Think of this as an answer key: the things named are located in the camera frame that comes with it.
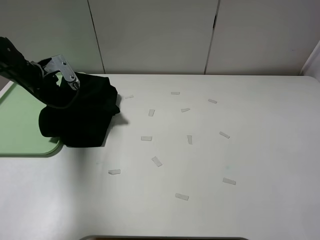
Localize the black short sleeve shirt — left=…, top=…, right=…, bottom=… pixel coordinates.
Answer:
left=38, top=72, right=120, bottom=148

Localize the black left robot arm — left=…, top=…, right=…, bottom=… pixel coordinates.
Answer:
left=0, top=37, right=68, bottom=108

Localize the light green plastic tray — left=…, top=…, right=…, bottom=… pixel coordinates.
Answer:
left=0, top=82, right=63, bottom=157

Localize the clear tape piece middle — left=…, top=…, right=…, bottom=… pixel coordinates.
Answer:
left=148, top=109, right=155, bottom=117

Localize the clear tape piece centre left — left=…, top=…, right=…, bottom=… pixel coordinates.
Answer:
left=141, top=136, right=153, bottom=141

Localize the clear tape piece lower centre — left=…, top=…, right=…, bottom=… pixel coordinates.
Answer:
left=151, top=156, right=163, bottom=167

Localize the clear tape piece rear right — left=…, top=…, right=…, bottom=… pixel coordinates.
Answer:
left=208, top=99, right=218, bottom=104

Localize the clear tape piece front left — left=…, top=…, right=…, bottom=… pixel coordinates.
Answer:
left=108, top=169, right=121, bottom=175

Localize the clear tape piece front centre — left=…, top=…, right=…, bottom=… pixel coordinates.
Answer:
left=175, top=193, right=189, bottom=201

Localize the clear tape piece front right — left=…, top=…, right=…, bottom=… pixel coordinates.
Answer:
left=222, top=177, right=236, bottom=185

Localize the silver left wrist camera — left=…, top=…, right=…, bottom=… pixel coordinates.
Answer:
left=37, top=54, right=80, bottom=91

